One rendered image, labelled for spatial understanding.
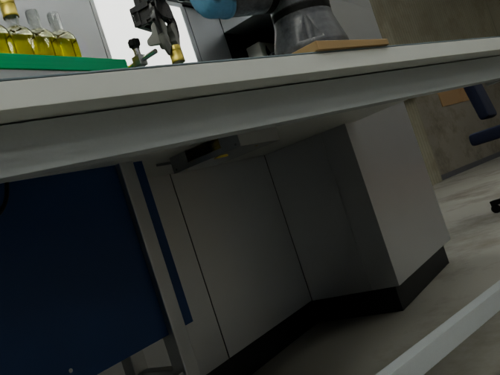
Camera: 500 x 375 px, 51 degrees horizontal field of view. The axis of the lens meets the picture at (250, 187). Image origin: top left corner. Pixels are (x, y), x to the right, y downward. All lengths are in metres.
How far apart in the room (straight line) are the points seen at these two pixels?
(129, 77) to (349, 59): 0.44
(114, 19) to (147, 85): 1.08
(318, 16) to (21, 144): 0.59
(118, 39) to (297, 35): 0.85
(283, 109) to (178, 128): 0.21
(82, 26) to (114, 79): 1.00
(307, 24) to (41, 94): 0.55
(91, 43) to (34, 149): 1.02
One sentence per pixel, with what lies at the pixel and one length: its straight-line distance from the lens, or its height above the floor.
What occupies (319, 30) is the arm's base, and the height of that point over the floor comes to 0.80.
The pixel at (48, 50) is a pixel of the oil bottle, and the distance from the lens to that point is 1.35.
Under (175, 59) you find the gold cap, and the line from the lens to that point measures 1.39.
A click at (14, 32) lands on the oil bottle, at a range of 1.32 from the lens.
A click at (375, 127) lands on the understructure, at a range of 2.18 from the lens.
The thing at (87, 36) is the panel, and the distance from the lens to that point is 1.65.
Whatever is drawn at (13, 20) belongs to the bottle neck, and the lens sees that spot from 1.36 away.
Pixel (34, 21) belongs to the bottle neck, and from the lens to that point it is 1.39.
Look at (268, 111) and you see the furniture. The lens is 0.85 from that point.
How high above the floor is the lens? 0.54
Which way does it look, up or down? 2 degrees up
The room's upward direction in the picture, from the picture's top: 18 degrees counter-clockwise
